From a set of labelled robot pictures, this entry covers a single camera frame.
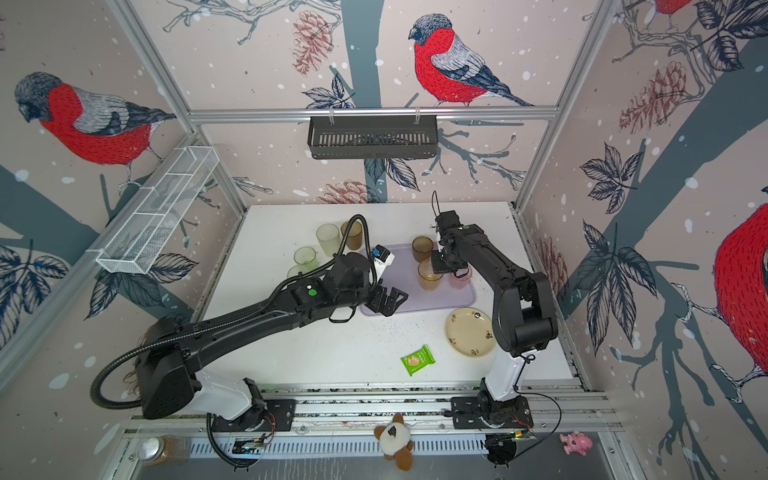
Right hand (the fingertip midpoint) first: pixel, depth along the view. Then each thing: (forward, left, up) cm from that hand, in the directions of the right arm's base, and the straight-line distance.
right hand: (441, 269), depth 93 cm
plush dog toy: (-45, +13, -5) cm, 47 cm away
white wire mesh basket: (-12, +77, +25) cm, 82 cm away
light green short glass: (+6, +46, -2) cm, 47 cm away
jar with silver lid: (-50, +62, +3) cm, 79 cm away
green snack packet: (-26, +7, -7) cm, 28 cm away
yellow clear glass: (+11, +29, +1) cm, 32 cm away
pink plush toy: (-43, -29, -6) cm, 52 cm away
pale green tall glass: (+11, +39, +2) cm, 40 cm away
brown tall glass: (+10, +6, -1) cm, 12 cm away
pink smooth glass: (0, -7, -7) cm, 10 cm away
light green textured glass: (-1, +47, 0) cm, 47 cm away
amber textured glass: (-1, +4, -4) cm, 6 cm away
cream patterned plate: (-16, -9, -9) cm, 20 cm away
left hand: (-16, +13, +13) cm, 24 cm away
